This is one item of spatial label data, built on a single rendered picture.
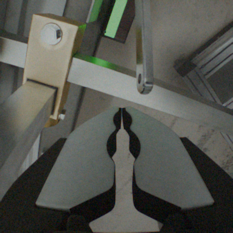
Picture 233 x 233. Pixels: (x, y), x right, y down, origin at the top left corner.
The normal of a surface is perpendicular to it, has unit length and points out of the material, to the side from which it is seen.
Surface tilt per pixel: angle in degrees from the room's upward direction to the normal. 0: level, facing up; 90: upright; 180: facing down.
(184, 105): 0
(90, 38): 0
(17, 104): 90
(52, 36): 0
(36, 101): 90
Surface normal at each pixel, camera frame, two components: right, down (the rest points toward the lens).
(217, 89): -0.02, 0.51
